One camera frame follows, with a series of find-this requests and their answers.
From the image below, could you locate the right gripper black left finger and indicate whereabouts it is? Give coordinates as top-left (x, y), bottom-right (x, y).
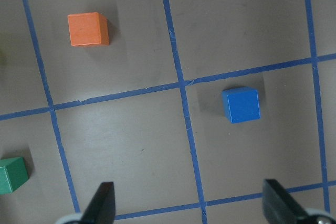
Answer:
top-left (79, 182), bottom-right (116, 224)

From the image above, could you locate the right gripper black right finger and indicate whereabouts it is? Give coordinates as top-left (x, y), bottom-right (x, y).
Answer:
top-left (262, 179), bottom-right (310, 224)

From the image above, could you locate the green wooden block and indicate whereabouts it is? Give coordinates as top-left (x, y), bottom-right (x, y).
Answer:
top-left (1, 157), bottom-right (29, 195)

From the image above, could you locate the blue wooden block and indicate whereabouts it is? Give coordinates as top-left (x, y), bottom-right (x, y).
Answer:
top-left (222, 87), bottom-right (261, 124)

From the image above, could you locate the orange wooden block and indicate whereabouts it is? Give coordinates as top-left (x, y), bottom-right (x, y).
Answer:
top-left (67, 12), bottom-right (110, 47)

